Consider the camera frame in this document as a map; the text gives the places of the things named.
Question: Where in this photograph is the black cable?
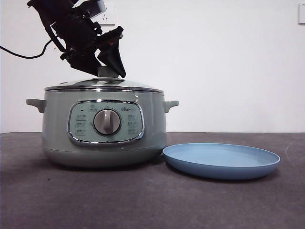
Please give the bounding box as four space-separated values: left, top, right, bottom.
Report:
0 38 53 59

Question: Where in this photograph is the glass lid with green knob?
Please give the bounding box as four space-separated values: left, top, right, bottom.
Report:
44 66 165 93

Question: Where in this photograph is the pale green electric steamer pot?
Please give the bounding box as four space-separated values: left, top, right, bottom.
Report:
26 89 179 168

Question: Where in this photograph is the white wall switch plate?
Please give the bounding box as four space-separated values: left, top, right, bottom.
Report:
298 3 305 25

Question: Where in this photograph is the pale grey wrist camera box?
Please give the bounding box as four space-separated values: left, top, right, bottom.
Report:
89 0 107 19

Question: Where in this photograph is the blue round plate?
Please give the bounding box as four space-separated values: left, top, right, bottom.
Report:
162 142 281 180

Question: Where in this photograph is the white wall power socket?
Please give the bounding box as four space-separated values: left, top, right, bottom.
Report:
97 4 116 26

